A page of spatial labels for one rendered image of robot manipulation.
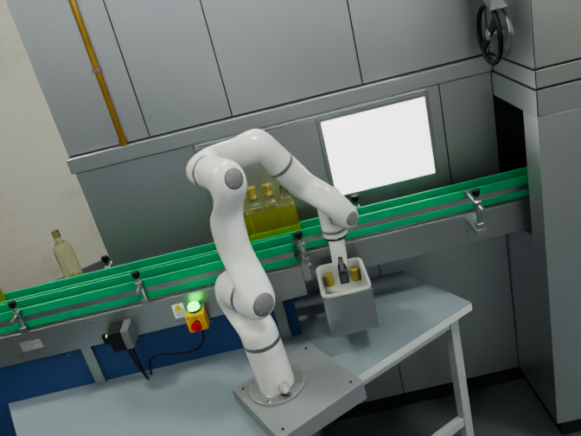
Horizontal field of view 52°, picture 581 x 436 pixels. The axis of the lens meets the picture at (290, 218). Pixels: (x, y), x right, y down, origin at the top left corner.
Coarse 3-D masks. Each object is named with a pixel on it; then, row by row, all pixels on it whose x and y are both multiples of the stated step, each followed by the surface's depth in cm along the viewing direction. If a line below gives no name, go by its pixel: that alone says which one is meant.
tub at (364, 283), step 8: (328, 264) 220; (352, 264) 220; (360, 264) 216; (320, 272) 219; (336, 272) 221; (360, 272) 220; (320, 280) 211; (336, 280) 222; (352, 280) 220; (360, 280) 218; (368, 280) 203; (320, 288) 206; (328, 288) 219; (336, 288) 217; (344, 288) 216; (352, 288) 215; (360, 288) 200; (328, 296) 201; (336, 296) 201
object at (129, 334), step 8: (128, 320) 218; (112, 328) 216; (120, 328) 215; (128, 328) 214; (112, 336) 213; (120, 336) 213; (128, 336) 213; (136, 336) 220; (112, 344) 214; (120, 344) 214; (128, 344) 215
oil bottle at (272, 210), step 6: (270, 204) 220; (276, 204) 220; (270, 210) 220; (276, 210) 220; (270, 216) 221; (276, 216) 221; (282, 216) 225; (270, 222) 222; (276, 222) 222; (282, 222) 222; (270, 228) 223; (276, 228) 223; (282, 228) 223; (276, 234) 224
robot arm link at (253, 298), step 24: (216, 168) 159; (240, 168) 162; (216, 192) 160; (240, 192) 162; (216, 216) 166; (240, 216) 170; (216, 240) 172; (240, 240) 171; (240, 264) 172; (240, 288) 171; (264, 288) 173; (240, 312) 175; (264, 312) 173
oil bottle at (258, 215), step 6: (258, 204) 221; (252, 210) 220; (258, 210) 220; (264, 210) 221; (252, 216) 221; (258, 216) 221; (264, 216) 221; (252, 222) 222; (258, 222) 222; (264, 222) 222; (258, 228) 223; (264, 228) 223; (258, 234) 224; (264, 234) 224; (270, 234) 224
